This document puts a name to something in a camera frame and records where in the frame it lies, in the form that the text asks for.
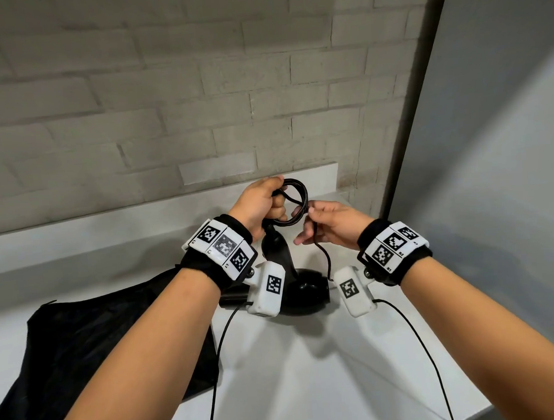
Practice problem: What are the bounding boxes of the person's right hand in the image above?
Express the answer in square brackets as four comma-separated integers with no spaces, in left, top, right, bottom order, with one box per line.
[291,196,377,255]

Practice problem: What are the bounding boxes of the person's left hand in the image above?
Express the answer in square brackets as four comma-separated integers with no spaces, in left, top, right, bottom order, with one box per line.
[225,174,291,243]

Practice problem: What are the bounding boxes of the black hair dryer cord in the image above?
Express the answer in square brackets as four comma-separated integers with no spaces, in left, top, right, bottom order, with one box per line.
[269,176,334,285]

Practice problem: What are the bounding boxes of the black hair dryer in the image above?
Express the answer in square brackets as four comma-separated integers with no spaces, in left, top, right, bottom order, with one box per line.
[215,216,332,321]

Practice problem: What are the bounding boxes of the black fabric pouch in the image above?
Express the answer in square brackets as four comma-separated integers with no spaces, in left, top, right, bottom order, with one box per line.
[0,265,222,420]

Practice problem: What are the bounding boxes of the person's left forearm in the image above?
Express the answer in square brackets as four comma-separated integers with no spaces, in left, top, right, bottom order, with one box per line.
[39,265,229,420]

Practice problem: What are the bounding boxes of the person's right forearm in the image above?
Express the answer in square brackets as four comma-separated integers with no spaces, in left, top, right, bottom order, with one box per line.
[398,250,554,420]

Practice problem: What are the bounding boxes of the black wristband with marker tiles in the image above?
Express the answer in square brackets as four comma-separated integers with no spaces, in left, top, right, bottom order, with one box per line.
[355,216,435,289]
[177,212,261,295]

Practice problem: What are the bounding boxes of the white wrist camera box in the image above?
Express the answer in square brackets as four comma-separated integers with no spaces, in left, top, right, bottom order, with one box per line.
[331,263,378,319]
[243,260,289,319]

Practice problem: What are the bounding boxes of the dark corner post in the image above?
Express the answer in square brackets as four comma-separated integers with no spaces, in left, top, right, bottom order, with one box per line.
[369,0,463,219]

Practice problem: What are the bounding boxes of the thin black camera cable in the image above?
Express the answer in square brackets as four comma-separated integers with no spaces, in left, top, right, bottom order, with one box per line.
[200,301,261,420]
[372,294,457,420]

